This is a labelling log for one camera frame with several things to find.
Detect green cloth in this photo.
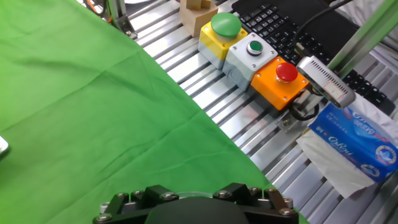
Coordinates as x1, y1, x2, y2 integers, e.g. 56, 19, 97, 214
0, 0, 309, 224

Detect black keyboard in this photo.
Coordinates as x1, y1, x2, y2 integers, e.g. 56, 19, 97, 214
231, 0, 397, 116

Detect black usb cable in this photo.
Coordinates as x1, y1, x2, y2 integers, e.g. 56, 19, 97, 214
294, 0, 355, 58

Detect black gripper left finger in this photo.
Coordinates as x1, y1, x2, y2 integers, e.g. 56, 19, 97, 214
92, 184, 180, 224

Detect blue tissue pack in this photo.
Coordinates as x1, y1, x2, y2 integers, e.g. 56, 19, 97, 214
307, 102, 398, 184
295, 93, 398, 199

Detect grey button box on plate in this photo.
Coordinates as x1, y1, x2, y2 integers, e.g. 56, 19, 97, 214
0, 135, 10, 161

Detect green-edged aluminium frame beam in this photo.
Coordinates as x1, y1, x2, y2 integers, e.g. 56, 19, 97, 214
328, 0, 398, 78

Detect grey box green button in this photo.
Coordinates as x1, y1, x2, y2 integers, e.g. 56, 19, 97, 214
222, 32, 279, 91

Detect aluminium frame post with bracket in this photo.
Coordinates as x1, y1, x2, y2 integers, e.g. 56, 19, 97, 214
105, 0, 138, 40

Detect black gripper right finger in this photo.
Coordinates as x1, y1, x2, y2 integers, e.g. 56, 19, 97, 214
212, 182, 299, 224

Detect wooden blocks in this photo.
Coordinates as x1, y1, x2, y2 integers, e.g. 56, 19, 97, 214
179, 0, 220, 38

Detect orange wires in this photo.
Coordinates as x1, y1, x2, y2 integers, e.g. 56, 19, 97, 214
83, 0, 108, 16

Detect yellow box green mushroom button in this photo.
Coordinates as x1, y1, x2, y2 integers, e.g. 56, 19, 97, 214
198, 12, 249, 70

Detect orange box red button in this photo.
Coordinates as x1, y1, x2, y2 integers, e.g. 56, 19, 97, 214
250, 56, 310, 111

